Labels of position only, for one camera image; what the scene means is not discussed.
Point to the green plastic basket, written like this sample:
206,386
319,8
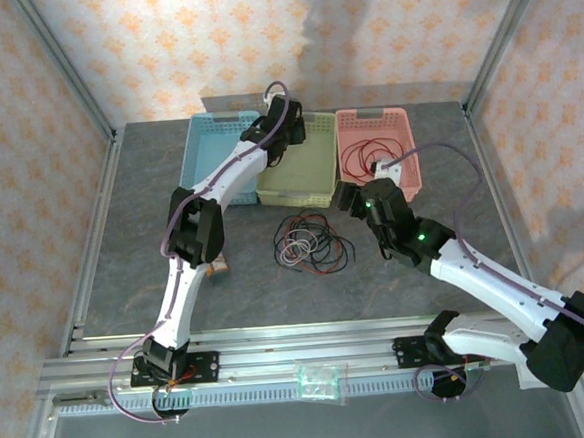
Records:
309,172

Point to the blue plastic basket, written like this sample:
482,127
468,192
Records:
207,155

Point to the pink plastic basket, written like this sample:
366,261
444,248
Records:
401,131

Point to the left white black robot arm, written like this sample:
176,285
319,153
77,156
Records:
177,297

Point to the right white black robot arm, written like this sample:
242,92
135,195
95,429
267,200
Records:
497,290

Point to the orange pill bottle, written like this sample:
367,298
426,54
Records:
220,267

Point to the clear plastic parts bag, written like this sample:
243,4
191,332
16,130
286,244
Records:
321,382

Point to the aluminium side rail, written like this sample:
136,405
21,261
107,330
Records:
94,243
492,165

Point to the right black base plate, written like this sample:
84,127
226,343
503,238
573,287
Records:
406,354

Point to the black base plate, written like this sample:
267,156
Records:
406,354
207,367

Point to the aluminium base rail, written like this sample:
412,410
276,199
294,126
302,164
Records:
281,352

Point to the aluminium frame post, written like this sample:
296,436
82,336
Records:
63,59
506,28

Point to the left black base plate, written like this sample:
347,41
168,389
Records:
207,367

